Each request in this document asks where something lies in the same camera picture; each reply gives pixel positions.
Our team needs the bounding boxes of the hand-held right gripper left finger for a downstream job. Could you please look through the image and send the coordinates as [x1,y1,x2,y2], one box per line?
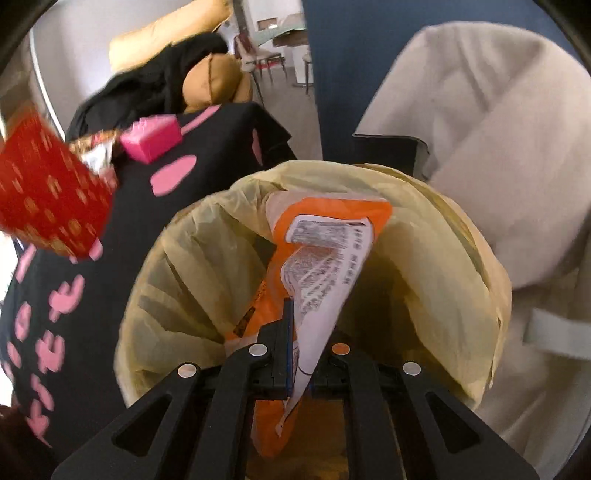
[51,298,295,480]

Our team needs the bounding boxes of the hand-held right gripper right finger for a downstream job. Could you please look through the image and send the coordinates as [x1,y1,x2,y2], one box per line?
[310,342,542,480]

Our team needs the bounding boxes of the orange snack packet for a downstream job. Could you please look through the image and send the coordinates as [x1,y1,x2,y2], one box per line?
[224,196,394,459]

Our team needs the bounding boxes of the red patterned box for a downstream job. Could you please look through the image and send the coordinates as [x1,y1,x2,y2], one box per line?
[0,113,119,258]

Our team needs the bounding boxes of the black tablecloth with pink print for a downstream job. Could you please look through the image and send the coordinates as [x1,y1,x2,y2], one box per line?
[0,102,297,480]

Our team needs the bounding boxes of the pink box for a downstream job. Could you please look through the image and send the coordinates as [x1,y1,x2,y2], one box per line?
[120,116,182,164]

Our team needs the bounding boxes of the beige cloth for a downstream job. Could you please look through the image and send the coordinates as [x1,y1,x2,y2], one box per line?
[353,22,591,480]

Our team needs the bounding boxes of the red gold snack wrapper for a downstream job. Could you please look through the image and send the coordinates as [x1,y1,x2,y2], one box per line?
[69,129,123,180]

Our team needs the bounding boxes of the round tan cushion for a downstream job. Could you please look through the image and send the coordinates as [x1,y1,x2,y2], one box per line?
[182,53,253,114]

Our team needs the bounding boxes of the blue partition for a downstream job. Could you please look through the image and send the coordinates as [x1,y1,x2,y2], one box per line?
[302,0,580,163]

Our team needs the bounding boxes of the dark dining chair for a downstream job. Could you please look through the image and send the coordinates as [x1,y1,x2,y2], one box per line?
[232,34,286,87]

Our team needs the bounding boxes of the black clothing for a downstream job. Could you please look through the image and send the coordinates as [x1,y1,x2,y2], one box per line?
[67,32,254,140]

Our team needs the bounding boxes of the dining table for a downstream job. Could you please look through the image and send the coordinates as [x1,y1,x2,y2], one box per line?
[253,14,308,48]

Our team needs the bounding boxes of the tan sofa back cushion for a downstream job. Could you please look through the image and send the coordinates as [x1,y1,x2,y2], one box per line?
[108,0,232,73]

